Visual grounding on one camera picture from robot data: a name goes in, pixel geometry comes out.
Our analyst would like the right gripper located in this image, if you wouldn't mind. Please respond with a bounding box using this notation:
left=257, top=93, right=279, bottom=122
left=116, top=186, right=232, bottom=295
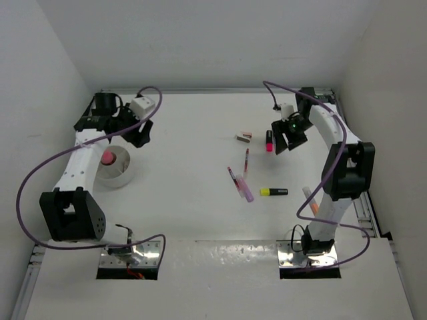
left=273, top=115, right=314, bottom=155

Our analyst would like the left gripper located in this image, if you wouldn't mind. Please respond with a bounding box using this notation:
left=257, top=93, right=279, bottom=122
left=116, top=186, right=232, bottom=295
left=111, top=103, right=152, bottom=147

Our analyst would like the pink white stapler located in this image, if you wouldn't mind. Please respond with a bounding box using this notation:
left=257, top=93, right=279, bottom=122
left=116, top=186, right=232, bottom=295
left=235, top=131, right=253, bottom=143

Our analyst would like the purple clear highlighter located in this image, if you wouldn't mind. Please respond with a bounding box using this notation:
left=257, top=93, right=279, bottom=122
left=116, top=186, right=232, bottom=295
left=236, top=175, right=254, bottom=203

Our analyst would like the orange clear highlighter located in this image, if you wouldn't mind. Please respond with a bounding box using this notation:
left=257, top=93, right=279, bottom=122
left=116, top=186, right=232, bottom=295
left=302, top=187, right=319, bottom=216

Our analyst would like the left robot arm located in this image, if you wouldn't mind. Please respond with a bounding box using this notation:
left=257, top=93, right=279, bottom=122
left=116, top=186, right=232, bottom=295
left=39, top=93, right=155, bottom=245

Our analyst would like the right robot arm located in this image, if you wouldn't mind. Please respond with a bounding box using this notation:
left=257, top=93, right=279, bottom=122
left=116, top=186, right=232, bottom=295
left=272, top=87, right=376, bottom=255

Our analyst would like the pink black highlighter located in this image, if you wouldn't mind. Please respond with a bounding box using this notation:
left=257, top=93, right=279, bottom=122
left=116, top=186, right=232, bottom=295
left=266, top=130, right=274, bottom=153

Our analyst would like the pink cap in container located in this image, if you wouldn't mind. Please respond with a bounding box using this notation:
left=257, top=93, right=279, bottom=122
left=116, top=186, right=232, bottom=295
left=101, top=150, right=117, bottom=166

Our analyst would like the white round divided container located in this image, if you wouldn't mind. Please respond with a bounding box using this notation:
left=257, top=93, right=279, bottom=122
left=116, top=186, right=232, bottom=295
left=95, top=145, right=136, bottom=189

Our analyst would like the red refill pen upper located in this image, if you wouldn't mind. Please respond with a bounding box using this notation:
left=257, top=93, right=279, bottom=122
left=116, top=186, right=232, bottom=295
left=244, top=148, right=250, bottom=175

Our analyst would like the red refill pen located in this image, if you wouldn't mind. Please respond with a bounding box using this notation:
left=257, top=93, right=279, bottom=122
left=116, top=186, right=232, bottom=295
left=227, top=166, right=245, bottom=198
left=244, top=148, right=250, bottom=175

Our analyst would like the yellow black highlighter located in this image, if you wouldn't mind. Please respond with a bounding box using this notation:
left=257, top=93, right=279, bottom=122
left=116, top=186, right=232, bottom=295
left=260, top=188, right=288, bottom=197

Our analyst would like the red refill pen lower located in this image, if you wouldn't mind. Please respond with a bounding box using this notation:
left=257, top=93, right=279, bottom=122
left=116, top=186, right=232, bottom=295
left=227, top=166, right=245, bottom=198

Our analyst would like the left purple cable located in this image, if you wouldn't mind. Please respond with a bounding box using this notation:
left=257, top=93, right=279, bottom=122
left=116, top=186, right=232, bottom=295
left=15, top=87, right=167, bottom=250

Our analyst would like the purple cable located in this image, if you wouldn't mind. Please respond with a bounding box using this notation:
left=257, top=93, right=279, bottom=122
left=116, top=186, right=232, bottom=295
left=262, top=80, right=371, bottom=269
left=15, top=87, right=167, bottom=250

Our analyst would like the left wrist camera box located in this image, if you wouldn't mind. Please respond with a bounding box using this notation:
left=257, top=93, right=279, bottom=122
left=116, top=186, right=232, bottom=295
left=129, top=97, right=156, bottom=120

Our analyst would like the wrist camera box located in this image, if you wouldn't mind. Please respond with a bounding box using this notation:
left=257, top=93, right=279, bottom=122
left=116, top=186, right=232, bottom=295
left=129, top=97, right=156, bottom=120
left=280, top=103, right=295, bottom=121

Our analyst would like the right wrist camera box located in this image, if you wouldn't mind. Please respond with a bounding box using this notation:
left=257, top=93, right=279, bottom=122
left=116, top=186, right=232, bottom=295
left=280, top=103, right=295, bottom=121

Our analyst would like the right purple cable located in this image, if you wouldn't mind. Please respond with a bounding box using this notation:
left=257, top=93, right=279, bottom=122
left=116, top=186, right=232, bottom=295
left=262, top=80, right=371, bottom=269

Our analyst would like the black cable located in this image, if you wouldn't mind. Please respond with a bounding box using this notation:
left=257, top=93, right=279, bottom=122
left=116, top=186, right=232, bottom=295
left=290, top=225, right=310, bottom=256

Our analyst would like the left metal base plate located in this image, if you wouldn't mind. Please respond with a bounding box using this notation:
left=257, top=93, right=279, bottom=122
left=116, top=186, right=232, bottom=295
left=96, top=241, right=162, bottom=281

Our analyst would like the metal base plate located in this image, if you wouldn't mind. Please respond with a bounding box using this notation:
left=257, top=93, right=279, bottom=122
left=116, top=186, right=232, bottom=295
left=276, top=240, right=341, bottom=279
left=96, top=241, right=162, bottom=281

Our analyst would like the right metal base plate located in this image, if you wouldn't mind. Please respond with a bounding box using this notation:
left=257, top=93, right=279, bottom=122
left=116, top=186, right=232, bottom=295
left=276, top=240, right=341, bottom=279

